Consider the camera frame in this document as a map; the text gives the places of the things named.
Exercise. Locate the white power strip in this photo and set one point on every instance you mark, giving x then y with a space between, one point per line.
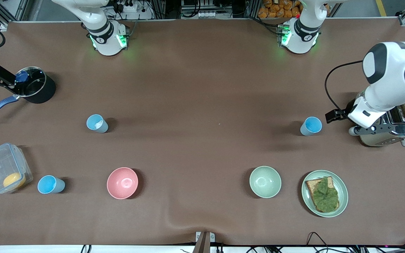
130 7

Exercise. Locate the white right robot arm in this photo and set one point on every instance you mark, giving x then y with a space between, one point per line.
105 42

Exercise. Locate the aluminium frame rail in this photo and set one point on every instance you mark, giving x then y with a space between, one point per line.
19 10

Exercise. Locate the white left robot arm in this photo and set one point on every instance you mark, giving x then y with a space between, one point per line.
301 38

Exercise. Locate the green lettuce leaf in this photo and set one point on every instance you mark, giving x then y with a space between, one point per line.
325 196

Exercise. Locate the brown table cover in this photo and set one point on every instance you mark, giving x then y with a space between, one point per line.
202 147

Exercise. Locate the brown bread slice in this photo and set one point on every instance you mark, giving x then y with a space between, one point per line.
311 185

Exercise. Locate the bag of orange buns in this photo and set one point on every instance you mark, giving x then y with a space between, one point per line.
276 10

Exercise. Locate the glass lid blue knob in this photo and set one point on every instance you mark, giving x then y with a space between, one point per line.
33 87

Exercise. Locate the orange round food piece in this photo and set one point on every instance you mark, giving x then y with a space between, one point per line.
12 180

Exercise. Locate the blue plastic cup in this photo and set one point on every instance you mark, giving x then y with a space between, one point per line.
49 184
308 130
98 126

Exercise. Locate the grey camera stand bracket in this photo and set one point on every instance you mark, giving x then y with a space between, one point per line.
204 242

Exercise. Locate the pale green plate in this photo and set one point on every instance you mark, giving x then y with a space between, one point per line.
344 192

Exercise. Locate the pink bowl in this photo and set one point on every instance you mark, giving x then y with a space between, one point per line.
122 182

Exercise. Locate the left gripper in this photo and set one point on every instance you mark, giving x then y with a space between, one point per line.
348 107

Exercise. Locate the beige chrome toaster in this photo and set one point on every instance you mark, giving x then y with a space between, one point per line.
381 140

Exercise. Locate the pale green bowl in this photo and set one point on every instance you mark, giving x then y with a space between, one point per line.
265 181

